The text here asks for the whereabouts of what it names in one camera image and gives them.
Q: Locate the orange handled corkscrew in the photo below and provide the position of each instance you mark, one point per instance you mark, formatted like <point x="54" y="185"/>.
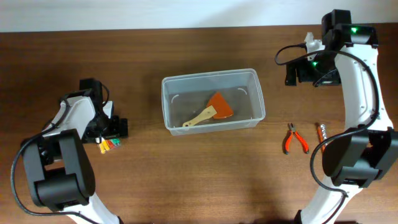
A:
<point x="321" y="131"/>

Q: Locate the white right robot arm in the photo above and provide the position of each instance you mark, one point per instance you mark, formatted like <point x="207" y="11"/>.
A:
<point x="346" y="55"/>

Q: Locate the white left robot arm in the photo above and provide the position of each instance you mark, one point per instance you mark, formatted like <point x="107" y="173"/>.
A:
<point x="59" y="173"/>

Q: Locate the clear plastic container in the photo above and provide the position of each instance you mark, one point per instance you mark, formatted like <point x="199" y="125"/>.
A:
<point x="186" y="96"/>

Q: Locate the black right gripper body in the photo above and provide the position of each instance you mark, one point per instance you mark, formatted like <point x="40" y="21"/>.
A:
<point x="291" y="74"/>

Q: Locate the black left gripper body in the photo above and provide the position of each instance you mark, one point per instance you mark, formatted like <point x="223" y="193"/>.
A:
<point x="117" y="129"/>

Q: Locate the orange scraper wooden handle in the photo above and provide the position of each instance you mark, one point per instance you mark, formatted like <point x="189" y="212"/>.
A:
<point x="217" y="108"/>

